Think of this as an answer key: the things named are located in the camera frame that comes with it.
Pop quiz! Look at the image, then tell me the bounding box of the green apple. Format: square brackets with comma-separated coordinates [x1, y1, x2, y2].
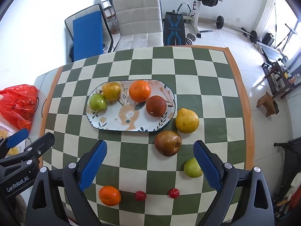
[89, 93, 107, 112]
[184, 158, 203, 178]

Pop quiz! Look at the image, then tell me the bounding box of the small orange tangerine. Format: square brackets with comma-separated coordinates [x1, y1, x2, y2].
[98, 186, 121, 207]

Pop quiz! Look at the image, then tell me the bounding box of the brown pear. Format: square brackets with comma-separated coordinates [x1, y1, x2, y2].
[154, 131, 182, 157]

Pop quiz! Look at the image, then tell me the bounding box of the large yellow lemon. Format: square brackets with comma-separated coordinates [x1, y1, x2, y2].
[175, 108, 199, 134]

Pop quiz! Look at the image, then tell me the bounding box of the red cherry tomato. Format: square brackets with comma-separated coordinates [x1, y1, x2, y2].
[135, 191, 147, 202]
[168, 188, 180, 199]

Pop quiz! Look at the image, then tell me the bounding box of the dark red-orange orange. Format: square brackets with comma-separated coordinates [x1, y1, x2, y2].
[146, 95, 167, 117]

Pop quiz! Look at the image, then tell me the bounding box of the red plastic bag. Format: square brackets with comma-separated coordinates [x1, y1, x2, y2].
[1, 84, 38, 131]

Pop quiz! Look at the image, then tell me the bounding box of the green checkered tablecloth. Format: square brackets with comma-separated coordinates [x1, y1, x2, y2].
[35, 47, 254, 225]

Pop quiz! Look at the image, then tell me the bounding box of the floral oval plate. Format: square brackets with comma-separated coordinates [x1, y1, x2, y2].
[86, 79, 176, 132]

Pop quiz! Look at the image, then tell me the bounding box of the small yellow citrus fruit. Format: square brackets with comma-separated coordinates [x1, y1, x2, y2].
[102, 82, 121, 102]

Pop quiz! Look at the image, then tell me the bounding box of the small wooden stool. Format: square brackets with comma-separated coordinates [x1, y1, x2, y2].
[256, 92, 279, 117]

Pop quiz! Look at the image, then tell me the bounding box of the bright orange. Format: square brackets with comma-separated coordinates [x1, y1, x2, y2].
[129, 80, 151, 103]

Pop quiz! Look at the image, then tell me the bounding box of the dark wooden side table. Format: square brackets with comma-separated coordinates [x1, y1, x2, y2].
[261, 61, 300, 99]

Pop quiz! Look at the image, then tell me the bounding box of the blue cushioned chair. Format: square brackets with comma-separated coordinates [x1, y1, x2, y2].
[65, 4, 113, 62]

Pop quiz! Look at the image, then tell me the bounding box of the black blue weight bench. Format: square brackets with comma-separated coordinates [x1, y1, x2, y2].
[163, 12, 186, 46]

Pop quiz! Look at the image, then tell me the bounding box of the barbell on floor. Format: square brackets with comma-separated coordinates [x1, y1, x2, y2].
[215, 15, 262, 43]

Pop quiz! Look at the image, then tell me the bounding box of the white padded chair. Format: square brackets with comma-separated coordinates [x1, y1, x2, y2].
[112, 0, 163, 52]

